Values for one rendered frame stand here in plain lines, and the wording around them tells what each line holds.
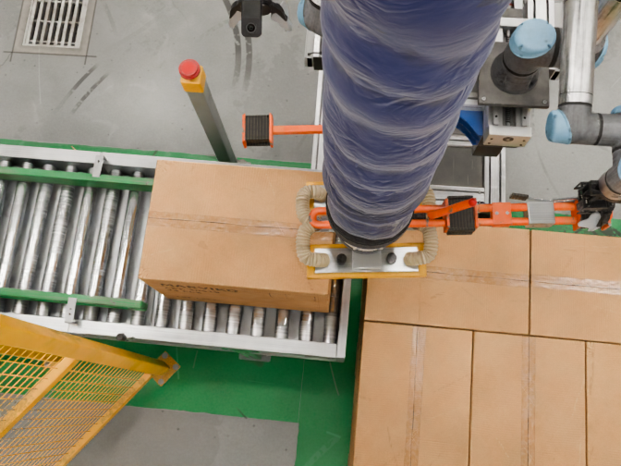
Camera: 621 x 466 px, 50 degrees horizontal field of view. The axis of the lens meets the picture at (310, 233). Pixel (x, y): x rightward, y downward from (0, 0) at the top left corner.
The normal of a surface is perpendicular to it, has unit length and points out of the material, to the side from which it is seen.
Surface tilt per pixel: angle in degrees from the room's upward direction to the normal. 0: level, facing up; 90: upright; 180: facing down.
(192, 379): 0
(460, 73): 73
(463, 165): 0
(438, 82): 78
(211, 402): 0
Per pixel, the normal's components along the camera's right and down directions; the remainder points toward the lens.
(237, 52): -0.03, -0.25
